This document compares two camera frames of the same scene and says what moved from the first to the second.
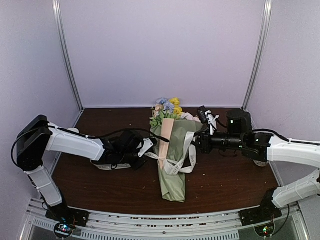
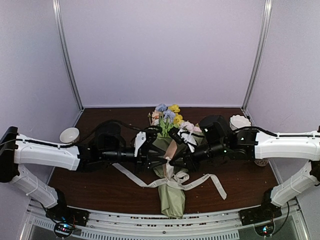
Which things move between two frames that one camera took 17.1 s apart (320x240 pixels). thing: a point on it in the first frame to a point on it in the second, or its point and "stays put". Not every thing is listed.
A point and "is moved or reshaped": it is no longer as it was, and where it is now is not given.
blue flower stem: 167,106 to 167,118
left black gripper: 136,166 to 143,155
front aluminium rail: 224,225 stays put
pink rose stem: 187,116 to 190,127
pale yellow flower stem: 157,117 to 166,126
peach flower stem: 158,108 to 155,117
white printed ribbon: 185,164 is moved or reshaped
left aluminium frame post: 57,14 stays put
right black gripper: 204,145 to 189,164
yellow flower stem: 177,109 to 178,119
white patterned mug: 260,163 stays put
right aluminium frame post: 263,44 stays put
